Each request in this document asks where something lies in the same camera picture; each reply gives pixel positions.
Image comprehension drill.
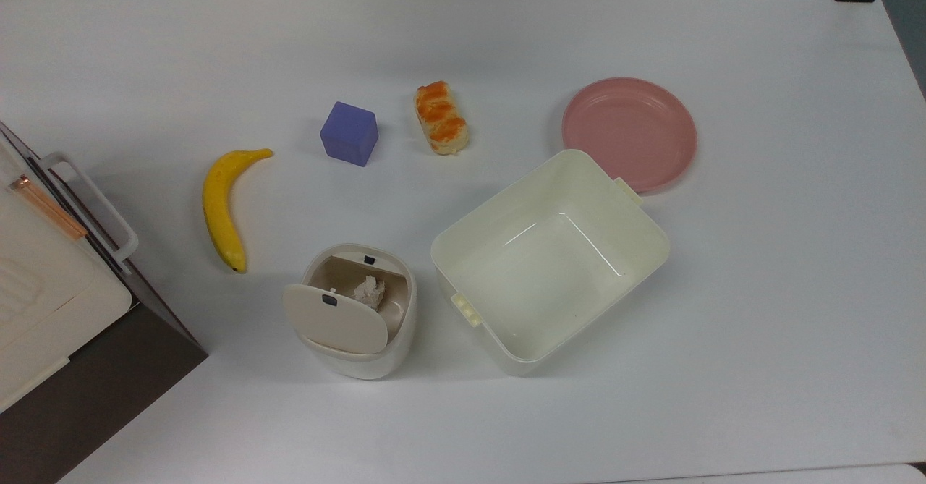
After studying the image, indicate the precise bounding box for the white paper ball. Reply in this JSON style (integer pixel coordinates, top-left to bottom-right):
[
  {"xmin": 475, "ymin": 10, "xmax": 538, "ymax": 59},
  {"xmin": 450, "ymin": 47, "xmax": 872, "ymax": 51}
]
[{"xmin": 352, "ymin": 274, "xmax": 388, "ymax": 313}]

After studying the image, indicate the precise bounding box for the small white flip-lid trash can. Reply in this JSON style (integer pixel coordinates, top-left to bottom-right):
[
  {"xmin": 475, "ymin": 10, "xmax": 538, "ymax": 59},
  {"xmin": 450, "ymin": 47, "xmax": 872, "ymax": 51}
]
[{"xmin": 282, "ymin": 244, "xmax": 418, "ymax": 381}]

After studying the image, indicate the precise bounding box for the cream square storage box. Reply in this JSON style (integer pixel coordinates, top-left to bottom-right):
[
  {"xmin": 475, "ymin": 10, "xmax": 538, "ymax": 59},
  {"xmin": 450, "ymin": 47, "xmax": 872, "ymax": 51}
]
[{"xmin": 430, "ymin": 149, "xmax": 670, "ymax": 376}]

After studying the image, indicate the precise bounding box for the orange glazed bread loaf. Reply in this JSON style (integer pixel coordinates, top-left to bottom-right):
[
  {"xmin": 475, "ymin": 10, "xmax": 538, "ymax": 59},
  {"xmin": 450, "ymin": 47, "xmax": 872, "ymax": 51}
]
[{"xmin": 413, "ymin": 80, "xmax": 470, "ymax": 156}]

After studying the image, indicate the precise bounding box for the purple cube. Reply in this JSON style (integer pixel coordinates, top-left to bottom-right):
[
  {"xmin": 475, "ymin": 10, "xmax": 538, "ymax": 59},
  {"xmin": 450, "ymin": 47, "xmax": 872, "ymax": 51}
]
[{"xmin": 320, "ymin": 101, "xmax": 380, "ymax": 168}]

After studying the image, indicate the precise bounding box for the pink round plate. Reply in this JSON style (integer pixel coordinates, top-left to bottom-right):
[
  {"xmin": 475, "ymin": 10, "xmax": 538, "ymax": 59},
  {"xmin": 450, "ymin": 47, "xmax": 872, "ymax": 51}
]
[{"xmin": 562, "ymin": 77, "xmax": 697, "ymax": 195}]

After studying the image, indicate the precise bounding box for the yellow banana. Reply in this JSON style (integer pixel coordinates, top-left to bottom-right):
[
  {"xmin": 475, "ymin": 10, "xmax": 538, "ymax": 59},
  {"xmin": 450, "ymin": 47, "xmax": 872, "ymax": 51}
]
[{"xmin": 202, "ymin": 148, "xmax": 274, "ymax": 274}]

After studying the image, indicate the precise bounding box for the cream toy fridge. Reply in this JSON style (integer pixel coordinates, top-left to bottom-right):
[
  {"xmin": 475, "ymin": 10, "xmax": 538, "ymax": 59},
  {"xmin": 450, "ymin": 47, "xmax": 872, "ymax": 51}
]
[{"xmin": 0, "ymin": 140, "xmax": 134, "ymax": 414}]

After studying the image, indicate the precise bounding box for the white appliance with handle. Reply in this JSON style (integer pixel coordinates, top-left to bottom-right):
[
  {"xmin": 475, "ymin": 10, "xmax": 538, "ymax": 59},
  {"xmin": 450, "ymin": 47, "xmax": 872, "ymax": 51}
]
[{"xmin": 0, "ymin": 121, "xmax": 209, "ymax": 484}]

